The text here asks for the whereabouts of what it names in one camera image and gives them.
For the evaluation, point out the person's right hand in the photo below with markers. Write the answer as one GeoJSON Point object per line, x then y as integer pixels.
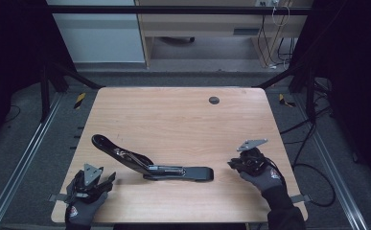
{"type": "Point", "coordinates": [266, 180]}

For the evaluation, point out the white cabinet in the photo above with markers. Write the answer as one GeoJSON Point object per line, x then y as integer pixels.
{"type": "Point", "coordinates": [100, 35]}

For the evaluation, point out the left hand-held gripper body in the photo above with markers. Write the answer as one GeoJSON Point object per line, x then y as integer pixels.
{"type": "Point", "coordinates": [88, 188]}

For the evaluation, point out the aluminium floor rail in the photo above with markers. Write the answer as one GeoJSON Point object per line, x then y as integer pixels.
{"type": "Point", "coordinates": [20, 169]}
{"type": "Point", "coordinates": [333, 169]}

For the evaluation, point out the dark round table grommet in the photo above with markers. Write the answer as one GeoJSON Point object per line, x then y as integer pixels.
{"type": "Point", "coordinates": [214, 100]}

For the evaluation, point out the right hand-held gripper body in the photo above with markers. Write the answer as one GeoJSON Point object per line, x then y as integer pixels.
{"type": "Point", "coordinates": [251, 161]}

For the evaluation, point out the yellow black tape strip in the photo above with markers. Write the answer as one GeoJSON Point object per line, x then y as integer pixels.
{"type": "Point", "coordinates": [80, 100]}
{"type": "Point", "coordinates": [283, 101]}

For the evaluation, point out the black stapler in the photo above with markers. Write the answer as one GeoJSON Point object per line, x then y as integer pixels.
{"type": "Point", "coordinates": [196, 173]}

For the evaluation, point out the black horizontal frame bar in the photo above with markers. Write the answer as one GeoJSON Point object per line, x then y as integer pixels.
{"type": "Point", "coordinates": [173, 10]}

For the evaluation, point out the light wooden desk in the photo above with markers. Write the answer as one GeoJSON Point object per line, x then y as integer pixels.
{"type": "Point", "coordinates": [205, 24]}

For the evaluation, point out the grey tape piece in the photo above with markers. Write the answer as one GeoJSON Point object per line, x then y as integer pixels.
{"type": "Point", "coordinates": [301, 198]}
{"type": "Point", "coordinates": [57, 198]}

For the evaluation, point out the black frame strut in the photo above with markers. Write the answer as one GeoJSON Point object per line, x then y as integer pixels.
{"type": "Point", "coordinates": [45, 92]}
{"type": "Point", "coordinates": [310, 92]}

